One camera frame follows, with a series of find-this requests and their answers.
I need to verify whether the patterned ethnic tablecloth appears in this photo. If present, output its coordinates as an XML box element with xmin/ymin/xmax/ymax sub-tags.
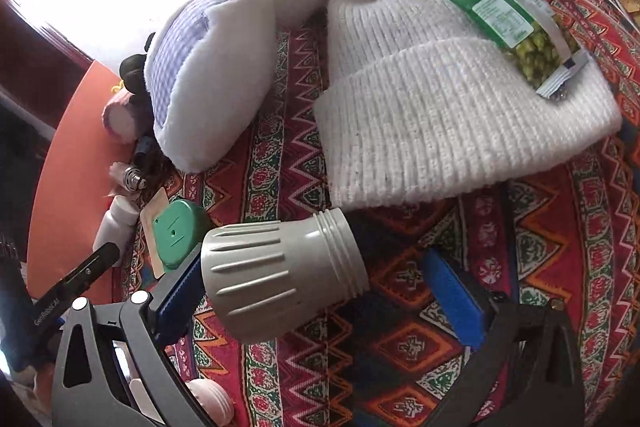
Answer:
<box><xmin>140</xmin><ymin>0</ymin><xmax>639</xmax><ymax>426</ymax></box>

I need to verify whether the beige adhesive bandage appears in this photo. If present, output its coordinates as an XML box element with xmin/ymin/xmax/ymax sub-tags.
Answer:
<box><xmin>140</xmin><ymin>187</ymin><xmax>169</xmax><ymax>279</ymax></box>

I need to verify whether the white knitted beanie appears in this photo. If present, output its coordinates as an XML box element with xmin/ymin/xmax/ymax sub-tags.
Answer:
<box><xmin>314</xmin><ymin>0</ymin><xmax>622</xmax><ymax>210</ymax></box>

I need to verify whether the beige ribbed plastic cup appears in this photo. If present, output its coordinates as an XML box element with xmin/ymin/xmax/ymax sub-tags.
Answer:
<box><xmin>201</xmin><ymin>208</ymin><xmax>369</xmax><ymax>345</ymax></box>

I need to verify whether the green tape measure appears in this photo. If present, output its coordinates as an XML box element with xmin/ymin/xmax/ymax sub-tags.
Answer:
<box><xmin>154</xmin><ymin>199</ymin><xmax>213</xmax><ymax>270</ymax></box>

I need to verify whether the brown kraft snack bag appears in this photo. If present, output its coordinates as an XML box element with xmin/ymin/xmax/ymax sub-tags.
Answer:
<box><xmin>620</xmin><ymin>0</ymin><xmax>640</xmax><ymax>26</ymax></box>

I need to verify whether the white plush rabbit toy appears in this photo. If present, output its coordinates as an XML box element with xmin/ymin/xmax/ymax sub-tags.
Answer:
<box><xmin>143</xmin><ymin>0</ymin><xmax>329</xmax><ymax>173</ymax></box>

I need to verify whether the pink crochet flower pot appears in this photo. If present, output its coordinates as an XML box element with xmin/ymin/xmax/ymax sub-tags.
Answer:
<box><xmin>102</xmin><ymin>81</ymin><xmax>153</xmax><ymax>144</ymax></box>

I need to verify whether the green pea snack packet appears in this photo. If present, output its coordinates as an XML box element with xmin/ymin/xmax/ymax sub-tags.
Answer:
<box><xmin>449</xmin><ymin>0</ymin><xmax>588</xmax><ymax>100</ymax></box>

